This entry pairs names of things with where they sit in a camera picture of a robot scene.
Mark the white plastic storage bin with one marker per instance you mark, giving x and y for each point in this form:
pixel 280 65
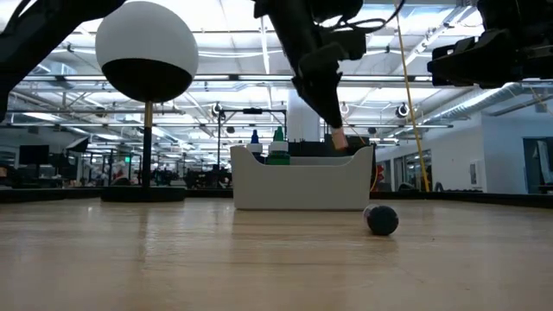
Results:
pixel 302 185

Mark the long ceiling light bar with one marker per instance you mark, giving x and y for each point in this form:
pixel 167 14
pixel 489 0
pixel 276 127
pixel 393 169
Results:
pixel 242 78

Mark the large bottle blue tip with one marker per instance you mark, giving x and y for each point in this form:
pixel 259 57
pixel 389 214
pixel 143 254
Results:
pixel 254 137

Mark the black angled monitor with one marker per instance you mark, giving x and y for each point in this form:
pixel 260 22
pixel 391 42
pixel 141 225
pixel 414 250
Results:
pixel 78 144

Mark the dark bottle red label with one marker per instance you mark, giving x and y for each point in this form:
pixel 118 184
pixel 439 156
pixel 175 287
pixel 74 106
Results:
pixel 382 221

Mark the black table edge rail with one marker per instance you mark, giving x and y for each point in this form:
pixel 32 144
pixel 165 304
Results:
pixel 475 198

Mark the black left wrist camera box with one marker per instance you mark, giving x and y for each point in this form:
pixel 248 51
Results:
pixel 350 43

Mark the red background object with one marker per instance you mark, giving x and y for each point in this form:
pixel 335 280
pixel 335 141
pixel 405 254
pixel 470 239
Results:
pixel 379 175

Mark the black desk monitor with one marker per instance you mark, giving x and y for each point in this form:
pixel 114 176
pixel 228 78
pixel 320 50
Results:
pixel 34 154

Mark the black equipment box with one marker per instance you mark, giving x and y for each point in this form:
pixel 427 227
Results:
pixel 358 142

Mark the large green bottle green tip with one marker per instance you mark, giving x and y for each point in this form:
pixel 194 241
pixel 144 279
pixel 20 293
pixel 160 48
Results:
pixel 277 159

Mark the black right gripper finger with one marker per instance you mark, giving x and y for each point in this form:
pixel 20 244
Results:
pixel 479 62

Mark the white square column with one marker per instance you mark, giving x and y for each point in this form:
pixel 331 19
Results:
pixel 298 125

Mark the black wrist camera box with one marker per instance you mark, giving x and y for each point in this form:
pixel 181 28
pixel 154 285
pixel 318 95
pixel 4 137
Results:
pixel 350 43
pixel 518 13

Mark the silver ventilation duct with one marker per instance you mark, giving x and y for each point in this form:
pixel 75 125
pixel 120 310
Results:
pixel 475 103

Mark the white globe table lamp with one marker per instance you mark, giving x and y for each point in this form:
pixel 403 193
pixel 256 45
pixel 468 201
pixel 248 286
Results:
pixel 147 34

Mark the black metal frame rig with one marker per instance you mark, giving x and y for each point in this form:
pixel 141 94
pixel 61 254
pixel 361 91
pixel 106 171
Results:
pixel 252 111

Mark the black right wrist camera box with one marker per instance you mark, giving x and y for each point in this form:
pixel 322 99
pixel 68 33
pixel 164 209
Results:
pixel 518 13

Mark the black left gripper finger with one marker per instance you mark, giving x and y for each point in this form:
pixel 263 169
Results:
pixel 330 78
pixel 311 93

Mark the red food coloring bottle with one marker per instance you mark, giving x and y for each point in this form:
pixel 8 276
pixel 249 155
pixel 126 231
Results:
pixel 340 139

